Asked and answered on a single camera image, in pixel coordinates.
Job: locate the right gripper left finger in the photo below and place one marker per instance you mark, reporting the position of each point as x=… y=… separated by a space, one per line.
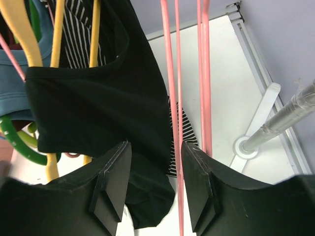
x=97 y=194

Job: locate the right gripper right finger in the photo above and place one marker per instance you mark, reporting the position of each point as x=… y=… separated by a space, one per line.
x=222 y=200

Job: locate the pink wire hanger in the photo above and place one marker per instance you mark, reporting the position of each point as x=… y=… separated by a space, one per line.
x=175 y=89
x=204 y=74

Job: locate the white tank top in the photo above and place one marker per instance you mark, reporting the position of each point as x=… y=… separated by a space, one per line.
x=125 y=227

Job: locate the black hanging tank top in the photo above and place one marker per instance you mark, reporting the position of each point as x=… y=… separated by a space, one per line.
x=91 y=110

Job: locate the green hanger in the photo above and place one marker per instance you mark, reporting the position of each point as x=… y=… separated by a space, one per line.
x=11 y=135

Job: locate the yellow hanger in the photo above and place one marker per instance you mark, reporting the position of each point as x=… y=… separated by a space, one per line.
x=16 y=17

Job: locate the metal clothes rack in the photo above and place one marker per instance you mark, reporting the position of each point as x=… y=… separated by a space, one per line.
x=262 y=129

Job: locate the light blue garment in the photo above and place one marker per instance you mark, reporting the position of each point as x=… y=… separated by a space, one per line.
x=13 y=98

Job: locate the black striped garment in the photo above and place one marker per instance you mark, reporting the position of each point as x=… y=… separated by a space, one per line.
x=77 y=31

